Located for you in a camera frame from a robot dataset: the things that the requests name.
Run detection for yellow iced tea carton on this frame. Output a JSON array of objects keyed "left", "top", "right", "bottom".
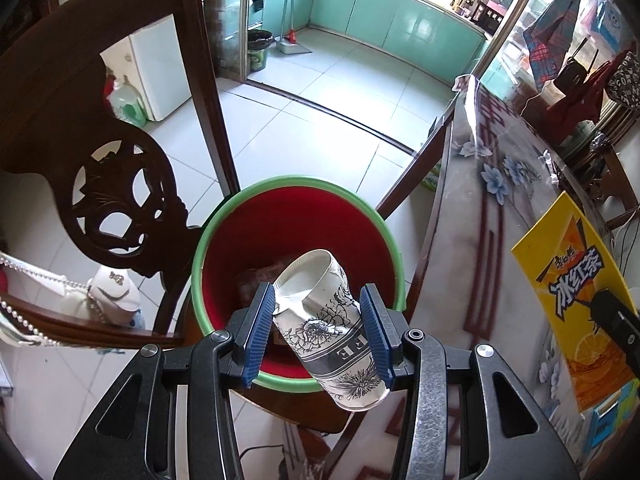
[{"left": 511, "top": 193, "right": 636, "bottom": 412}]

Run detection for patterned paper cup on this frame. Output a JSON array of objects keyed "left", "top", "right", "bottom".
[{"left": 272, "top": 249, "right": 388, "bottom": 413}]

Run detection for black kitchen trash bin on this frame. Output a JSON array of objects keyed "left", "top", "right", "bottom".
[{"left": 247, "top": 29, "right": 274, "bottom": 73}]

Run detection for teal kitchen cabinets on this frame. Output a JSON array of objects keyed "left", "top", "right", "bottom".
[{"left": 248, "top": 0, "right": 489, "bottom": 84}]

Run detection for blue yellow box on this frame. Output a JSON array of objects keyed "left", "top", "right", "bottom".
[{"left": 584, "top": 379, "right": 639, "bottom": 453}]

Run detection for white cap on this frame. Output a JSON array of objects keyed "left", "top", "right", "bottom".
[{"left": 88, "top": 266, "right": 145, "bottom": 328}]

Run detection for far wooden chair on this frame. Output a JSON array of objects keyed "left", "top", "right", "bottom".
[{"left": 570, "top": 133, "right": 639, "bottom": 231}]

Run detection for red hanging garment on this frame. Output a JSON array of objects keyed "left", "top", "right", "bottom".
[{"left": 539, "top": 50, "right": 627, "bottom": 146}]

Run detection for red bucket green rim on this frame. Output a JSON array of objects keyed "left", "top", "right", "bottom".
[{"left": 191, "top": 174, "right": 407, "bottom": 395}]

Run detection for patterned hanging bag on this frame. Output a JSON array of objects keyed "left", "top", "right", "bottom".
[{"left": 605, "top": 51, "right": 640, "bottom": 110}]

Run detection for plaid hanging cloth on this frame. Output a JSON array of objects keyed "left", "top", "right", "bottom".
[{"left": 523, "top": 0, "right": 582, "bottom": 92}]

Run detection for green liquid plastic jug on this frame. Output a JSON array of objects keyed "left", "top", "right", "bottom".
[{"left": 107, "top": 76, "right": 148, "bottom": 128}]

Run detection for dark carved wooden chair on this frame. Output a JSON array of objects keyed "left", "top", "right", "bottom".
[{"left": 1, "top": 0, "right": 240, "bottom": 349}]

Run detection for white refrigerator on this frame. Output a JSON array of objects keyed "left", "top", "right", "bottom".
[{"left": 54, "top": 0, "right": 194, "bottom": 124}]

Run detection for red broom with dustpan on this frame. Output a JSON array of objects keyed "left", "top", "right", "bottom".
[{"left": 276, "top": 0, "right": 311, "bottom": 56}]

